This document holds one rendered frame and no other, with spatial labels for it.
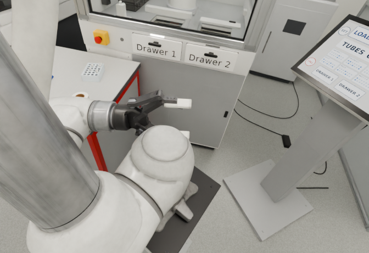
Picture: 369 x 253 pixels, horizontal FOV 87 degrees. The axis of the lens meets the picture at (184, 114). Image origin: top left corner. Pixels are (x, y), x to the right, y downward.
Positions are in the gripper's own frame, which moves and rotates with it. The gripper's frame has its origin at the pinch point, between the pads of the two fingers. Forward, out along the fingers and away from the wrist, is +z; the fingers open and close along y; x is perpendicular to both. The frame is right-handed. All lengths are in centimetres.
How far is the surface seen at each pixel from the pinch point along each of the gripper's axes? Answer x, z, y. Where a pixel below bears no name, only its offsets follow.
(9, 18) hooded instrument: -69, -100, 2
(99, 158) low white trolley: -10, -42, 43
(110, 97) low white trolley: -32, -38, 22
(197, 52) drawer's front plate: -64, 4, 14
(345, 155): -67, 146, 111
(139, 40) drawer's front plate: -69, -30, 11
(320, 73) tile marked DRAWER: -37, 56, 6
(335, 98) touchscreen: -25, 59, 9
